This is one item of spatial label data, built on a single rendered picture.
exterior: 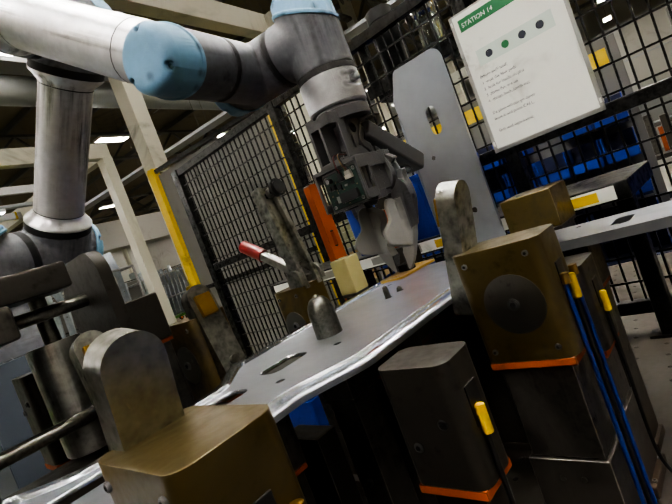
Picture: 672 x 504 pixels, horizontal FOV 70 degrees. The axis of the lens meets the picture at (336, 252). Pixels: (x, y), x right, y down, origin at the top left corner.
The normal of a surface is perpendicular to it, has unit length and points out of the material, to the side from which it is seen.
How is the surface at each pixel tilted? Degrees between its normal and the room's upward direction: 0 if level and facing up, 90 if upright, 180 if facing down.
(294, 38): 92
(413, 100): 90
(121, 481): 90
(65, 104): 124
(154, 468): 0
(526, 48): 90
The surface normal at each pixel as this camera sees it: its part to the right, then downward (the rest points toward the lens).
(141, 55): -0.47, 0.22
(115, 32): -0.33, -0.18
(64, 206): 0.59, 0.45
